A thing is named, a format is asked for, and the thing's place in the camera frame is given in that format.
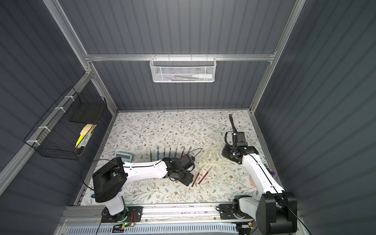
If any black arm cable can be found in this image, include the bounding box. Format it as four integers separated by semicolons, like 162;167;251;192
80;158;112;192
224;114;239;147

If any black wire wall basket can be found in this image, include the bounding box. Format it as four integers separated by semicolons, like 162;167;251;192
24;89;107;160

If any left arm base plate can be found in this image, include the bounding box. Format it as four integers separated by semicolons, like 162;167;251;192
101;206;144;223

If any white wire mesh basket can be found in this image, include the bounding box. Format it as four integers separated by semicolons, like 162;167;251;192
149;55;217;83

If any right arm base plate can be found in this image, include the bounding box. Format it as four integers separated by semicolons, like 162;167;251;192
216;203;254;220

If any white ventilated front panel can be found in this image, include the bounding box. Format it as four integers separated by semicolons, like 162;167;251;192
65;222;238;235

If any black notebook in basket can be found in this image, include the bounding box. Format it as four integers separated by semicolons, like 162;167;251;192
69;103;105;124

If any white tube in basket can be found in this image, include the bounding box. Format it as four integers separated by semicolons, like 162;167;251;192
192;73;213;80

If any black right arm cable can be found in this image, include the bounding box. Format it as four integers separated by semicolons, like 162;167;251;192
224;114;239;147

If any yellow sticky note pad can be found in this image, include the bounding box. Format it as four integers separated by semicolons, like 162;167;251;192
75;124;97;148

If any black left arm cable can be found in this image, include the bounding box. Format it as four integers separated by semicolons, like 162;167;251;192
80;158;112;192

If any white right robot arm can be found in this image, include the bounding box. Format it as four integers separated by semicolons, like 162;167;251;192
222;130;298;235

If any dark red carving knife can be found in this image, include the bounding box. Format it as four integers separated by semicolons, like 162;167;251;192
198;167;212;185

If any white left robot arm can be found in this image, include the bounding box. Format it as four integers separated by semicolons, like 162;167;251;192
92;154;195;216

